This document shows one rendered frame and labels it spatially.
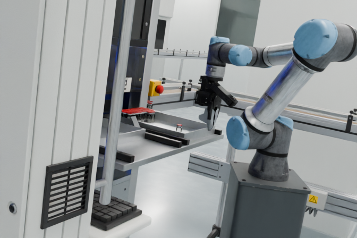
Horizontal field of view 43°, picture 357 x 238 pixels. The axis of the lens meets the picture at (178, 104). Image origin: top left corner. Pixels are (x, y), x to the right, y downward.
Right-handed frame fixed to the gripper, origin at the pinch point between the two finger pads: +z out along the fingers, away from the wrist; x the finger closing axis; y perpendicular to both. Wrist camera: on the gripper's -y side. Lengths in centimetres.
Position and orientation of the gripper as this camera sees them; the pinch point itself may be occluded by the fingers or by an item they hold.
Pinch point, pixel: (211, 127)
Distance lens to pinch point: 178.5
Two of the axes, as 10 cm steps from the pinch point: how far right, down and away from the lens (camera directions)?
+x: -4.9, 0.7, -8.7
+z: -1.4, 9.8, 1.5
